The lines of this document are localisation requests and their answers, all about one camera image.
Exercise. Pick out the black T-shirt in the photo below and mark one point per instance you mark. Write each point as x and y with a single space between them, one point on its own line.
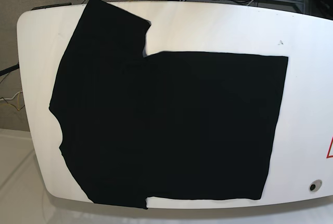
176 125

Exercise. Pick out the red triangle sticker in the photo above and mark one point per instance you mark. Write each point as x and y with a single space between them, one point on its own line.
329 153

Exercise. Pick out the table grommet hole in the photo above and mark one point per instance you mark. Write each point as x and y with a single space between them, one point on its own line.
315 186

